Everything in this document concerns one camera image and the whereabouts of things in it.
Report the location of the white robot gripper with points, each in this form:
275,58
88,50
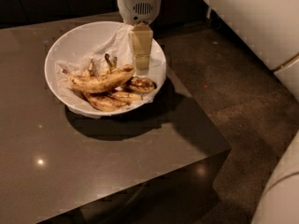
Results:
139,7

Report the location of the spotted yellow banana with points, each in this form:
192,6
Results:
102,83

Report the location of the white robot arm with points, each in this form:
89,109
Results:
230,67

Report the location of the short dark spotted banana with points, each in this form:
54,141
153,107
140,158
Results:
139,84

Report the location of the middle spotted banana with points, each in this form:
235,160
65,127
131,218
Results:
124,96

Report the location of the white round bowl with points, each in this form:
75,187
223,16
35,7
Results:
74,44

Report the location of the lower front brown banana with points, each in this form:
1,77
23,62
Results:
103,103

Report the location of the white paper liner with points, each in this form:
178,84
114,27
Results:
116,45

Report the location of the dark grey table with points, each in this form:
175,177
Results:
153,166

